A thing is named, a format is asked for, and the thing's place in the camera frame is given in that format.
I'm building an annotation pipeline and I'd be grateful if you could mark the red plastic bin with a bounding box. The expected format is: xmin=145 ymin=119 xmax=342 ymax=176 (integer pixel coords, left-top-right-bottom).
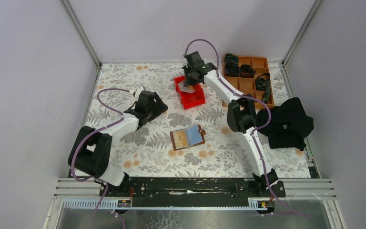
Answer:
xmin=173 ymin=76 xmax=205 ymax=110

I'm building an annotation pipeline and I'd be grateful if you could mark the brown leather card holder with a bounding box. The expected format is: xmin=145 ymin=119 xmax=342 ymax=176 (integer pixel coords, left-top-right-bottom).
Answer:
xmin=170 ymin=125 xmax=206 ymax=151

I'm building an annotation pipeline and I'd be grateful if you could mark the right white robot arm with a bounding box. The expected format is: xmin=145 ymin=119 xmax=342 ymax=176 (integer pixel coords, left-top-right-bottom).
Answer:
xmin=183 ymin=51 xmax=278 ymax=197

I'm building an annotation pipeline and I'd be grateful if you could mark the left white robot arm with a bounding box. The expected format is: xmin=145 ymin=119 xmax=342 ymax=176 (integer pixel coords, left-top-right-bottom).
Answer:
xmin=68 ymin=90 xmax=168 ymax=196

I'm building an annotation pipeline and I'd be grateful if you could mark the floral table mat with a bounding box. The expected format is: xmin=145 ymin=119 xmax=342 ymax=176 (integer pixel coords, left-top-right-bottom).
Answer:
xmin=71 ymin=62 xmax=312 ymax=178

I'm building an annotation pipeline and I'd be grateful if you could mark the rolled camouflage belt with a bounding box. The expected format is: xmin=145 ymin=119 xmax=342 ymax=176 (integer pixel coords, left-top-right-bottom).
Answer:
xmin=224 ymin=53 xmax=240 ymax=77

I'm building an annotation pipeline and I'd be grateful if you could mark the rolled black belt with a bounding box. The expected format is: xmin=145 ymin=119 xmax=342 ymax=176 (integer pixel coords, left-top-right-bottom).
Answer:
xmin=239 ymin=64 xmax=256 ymax=78

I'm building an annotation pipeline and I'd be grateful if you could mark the orange compartment tray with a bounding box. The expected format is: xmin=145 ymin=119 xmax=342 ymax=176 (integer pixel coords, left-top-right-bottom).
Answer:
xmin=222 ymin=55 xmax=275 ymax=108

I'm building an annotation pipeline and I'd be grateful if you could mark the black cloth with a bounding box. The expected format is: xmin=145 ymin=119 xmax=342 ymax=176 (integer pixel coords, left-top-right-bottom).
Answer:
xmin=258 ymin=97 xmax=314 ymax=151

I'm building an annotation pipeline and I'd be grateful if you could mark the perforated metal strip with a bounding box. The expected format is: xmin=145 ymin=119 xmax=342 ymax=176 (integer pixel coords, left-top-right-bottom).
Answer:
xmin=63 ymin=197 xmax=275 ymax=211

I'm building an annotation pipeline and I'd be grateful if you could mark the camouflage strap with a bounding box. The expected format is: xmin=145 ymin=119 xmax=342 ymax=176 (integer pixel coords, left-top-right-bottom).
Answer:
xmin=254 ymin=73 xmax=272 ymax=104

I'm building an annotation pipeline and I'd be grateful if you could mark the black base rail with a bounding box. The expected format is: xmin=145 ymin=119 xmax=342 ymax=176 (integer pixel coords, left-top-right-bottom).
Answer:
xmin=99 ymin=177 xmax=286 ymax=208

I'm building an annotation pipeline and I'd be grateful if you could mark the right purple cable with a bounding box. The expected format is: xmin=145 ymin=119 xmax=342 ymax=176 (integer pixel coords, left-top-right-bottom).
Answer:
xmin=183 ymin=39 xmax=310 ymax=219

